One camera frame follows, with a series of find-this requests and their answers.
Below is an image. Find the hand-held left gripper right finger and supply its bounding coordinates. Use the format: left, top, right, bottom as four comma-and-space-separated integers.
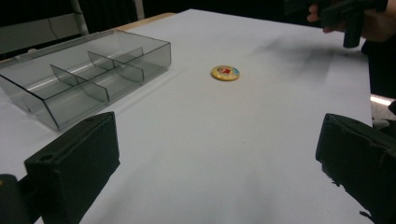
315, 113, 396, 224

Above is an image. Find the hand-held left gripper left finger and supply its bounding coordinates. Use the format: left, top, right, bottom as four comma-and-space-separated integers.
23, 111, 121, 224

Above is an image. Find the clear grey divided plastic box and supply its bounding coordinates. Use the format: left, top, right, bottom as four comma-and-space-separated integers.
0, 28, 173, 132

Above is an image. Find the yellow round pin badge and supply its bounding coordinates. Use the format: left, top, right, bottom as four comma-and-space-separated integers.
210, 64, 241, 82

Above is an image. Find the white metal stand pole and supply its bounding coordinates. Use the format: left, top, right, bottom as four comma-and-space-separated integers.
70, 0, 90, 36

